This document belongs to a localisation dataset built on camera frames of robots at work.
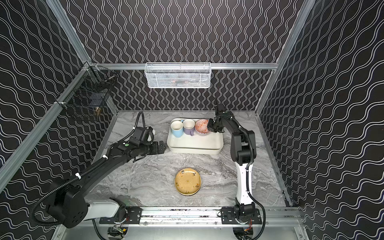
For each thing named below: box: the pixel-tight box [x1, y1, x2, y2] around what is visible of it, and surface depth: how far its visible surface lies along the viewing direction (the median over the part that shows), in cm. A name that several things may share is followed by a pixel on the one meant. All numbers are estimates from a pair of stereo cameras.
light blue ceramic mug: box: [170, 120, 184, 138], surface depth 102 cm
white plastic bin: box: [167, 121, 224, 155], surface depth 105 cm
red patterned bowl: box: [195, 118, 210, 135], surface depth 106 cm
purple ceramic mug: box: [183, 118, 196, 136], surface depth 105 cm
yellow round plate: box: [174, 168, 202, 196], surface depth 85 cm
